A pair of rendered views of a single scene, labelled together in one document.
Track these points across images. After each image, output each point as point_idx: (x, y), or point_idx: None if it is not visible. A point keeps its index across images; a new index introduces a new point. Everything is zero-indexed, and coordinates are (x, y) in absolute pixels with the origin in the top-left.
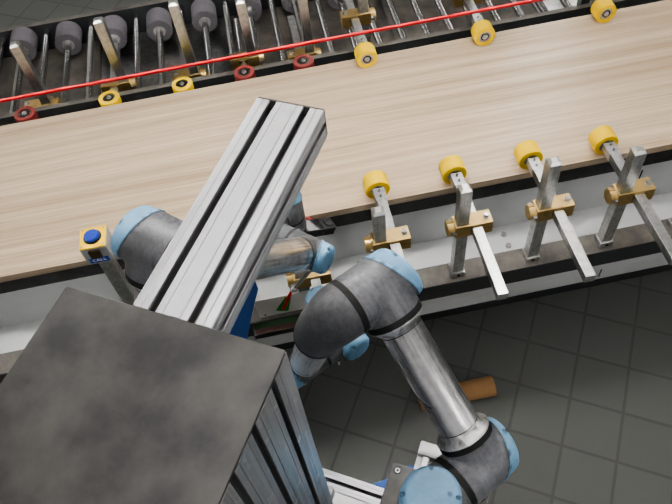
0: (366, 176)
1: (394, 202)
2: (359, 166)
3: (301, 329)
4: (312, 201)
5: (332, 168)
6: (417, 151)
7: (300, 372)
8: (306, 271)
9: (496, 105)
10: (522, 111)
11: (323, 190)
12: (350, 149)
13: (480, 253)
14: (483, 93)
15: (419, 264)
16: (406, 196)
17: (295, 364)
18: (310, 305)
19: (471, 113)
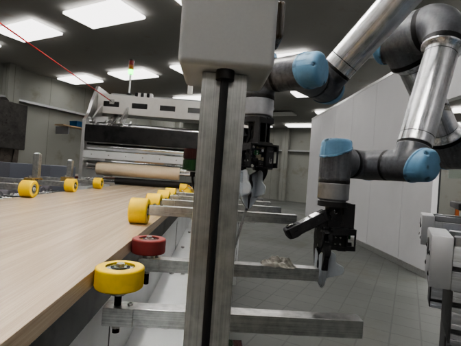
0: (133, 201)
1: (154, 227)
2: (94, 222)
3: (459, 16)
4: (113, 235)
5: (77, 226)
6: (109, 213)
7: (436, 132)
8: (250, 206)
9: (99, 203)
10: (116, 202)
11: (103, 231)
12: (63, 220)
13: (241, 209)
14: (81, 202)
15: (175, 301)
16: (156, 220)
17: (438, 114)
18: (443, 5)
19: (95, 205)
